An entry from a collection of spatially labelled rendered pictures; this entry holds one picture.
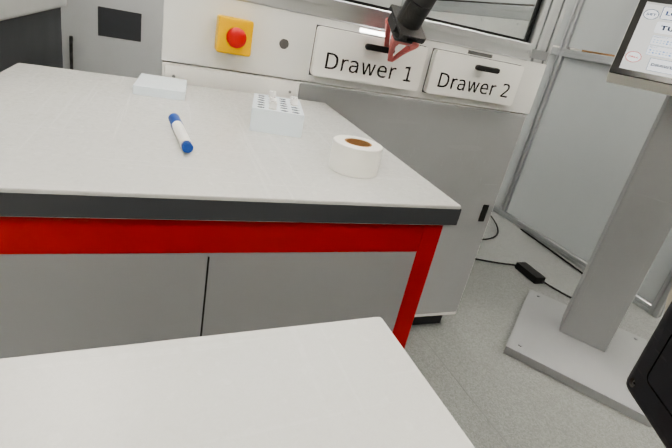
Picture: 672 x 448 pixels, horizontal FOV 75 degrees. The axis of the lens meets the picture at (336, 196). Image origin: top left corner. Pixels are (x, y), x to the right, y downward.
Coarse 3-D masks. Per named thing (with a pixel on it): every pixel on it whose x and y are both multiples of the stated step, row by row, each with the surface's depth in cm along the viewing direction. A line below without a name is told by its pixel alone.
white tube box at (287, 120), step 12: (264, 96) 79; (252, 108) 69; (264, 108) 70; (276, 108) 72; (288, 108) 73; (300, 108) 75; (252, 120) 70; (264, 120) 70; (276, 120) 70; (288, 120) 70; (300, 120) 71; (264, 132) 71; (276, 132) 71; (288, 132) 71; (300, 132) 71
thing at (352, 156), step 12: (336, 144) 59; (348, 144) 58; (360, 144) 62; (372, 144) 61; (336, 156) 59; (348, 156) 58; (360, 156) 58; (372, 156) 58; (336, 168) 59; (348, 168) 58; (360, 168) 58; (372, 168) 59
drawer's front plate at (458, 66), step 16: (432, 64) 112; (448, 64) 113; (464, 64) 115; (480, 64) 116; (496, 64) 118; (512, 64) 120; (432, 80) 113; (480, 80) 118; (496, 80) 120; (512, 80) 122; (464, 96) 119; (480, 96) 120; (496, 96) 122; (512, 96) 124
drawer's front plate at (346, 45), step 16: (320, 32) 99; (336, 32) 100; (352, 32) 102; (320, 48) 101; (336, 48) 102; (352, 48) 103; (400, 48) 107; (416, 48) 108; (320, 64) 102; (352, 64) 105; (384, 64) 107; (400, 64) 109; (416, 64) 110; (352, 80) 106; (368, 80) 108; (384, 80) 109; (400, 80) 110; (416, 80) 112
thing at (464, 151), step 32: (192, 64) 97; (288, 96) 105; (320, 96) 107; (352, 96) 110; (384, 96) 113; (384, 128) 117; (416, 128) 120; (448, 128) 123; (480, 128) 127; (512, 128) 131; (416, 160) 124; (448, 160) 128; (480, 160) 132; (448, 192) 133; (480, 192) 137; (480, 224) 143; (448, 256) 144; (448, 288) 151; (416, 320) 157
